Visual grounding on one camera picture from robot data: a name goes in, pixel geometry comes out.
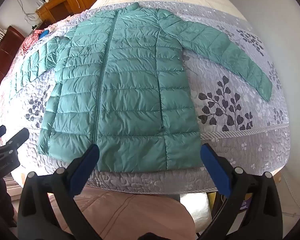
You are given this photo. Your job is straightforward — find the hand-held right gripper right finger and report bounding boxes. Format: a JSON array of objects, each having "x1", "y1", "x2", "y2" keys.
[{"x1": 200, "y1": 144, "x2": 283, "y2": 240}]

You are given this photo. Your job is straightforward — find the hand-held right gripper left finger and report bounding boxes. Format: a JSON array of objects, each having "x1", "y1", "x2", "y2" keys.
[{"x1": 17, "y1": 144, "x2": 100, "y2": 240}]

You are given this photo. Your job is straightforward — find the teal puffer jacket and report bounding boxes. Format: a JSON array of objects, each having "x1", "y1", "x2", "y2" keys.
[{"x1": 15, "y1": 2, "x2": 273, "y2": 173}]

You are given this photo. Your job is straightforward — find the grey floral quilt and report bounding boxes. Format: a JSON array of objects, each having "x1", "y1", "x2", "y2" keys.
[{"x1": 0, "y1": 1, "x2": 290, "y2": 194}]

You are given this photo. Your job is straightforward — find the white fluffy cloth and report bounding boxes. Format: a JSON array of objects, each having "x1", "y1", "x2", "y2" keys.
[{"x1": 181, "y1": 192, "x2": 212, "y2": 221}]

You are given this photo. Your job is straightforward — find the person's pink quilted pants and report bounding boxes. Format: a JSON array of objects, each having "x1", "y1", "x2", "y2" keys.
[{"x1": 47, "y1": 186, "x2": 196, "y2": 240}]

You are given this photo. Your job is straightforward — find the dark red wooden headboard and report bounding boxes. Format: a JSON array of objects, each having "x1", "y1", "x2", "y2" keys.
[{"x1": 0, "y1": 26, "x2": 25, "y2": 100}]

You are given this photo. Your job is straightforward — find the pink floral cloth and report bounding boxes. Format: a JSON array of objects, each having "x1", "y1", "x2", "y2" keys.
[{"x1": 21, "y1": 29, "x2": 50, "y2": 55}]

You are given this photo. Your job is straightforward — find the wooden desk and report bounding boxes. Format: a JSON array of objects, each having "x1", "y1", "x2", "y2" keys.
[{"x1": 36, "y1": 0, "x2": 87, "y2": 25}]

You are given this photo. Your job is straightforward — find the black wall cables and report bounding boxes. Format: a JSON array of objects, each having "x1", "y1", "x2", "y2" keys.
[{"x1": 14, "y1": 0, "x2": 40, "y2": 28}]

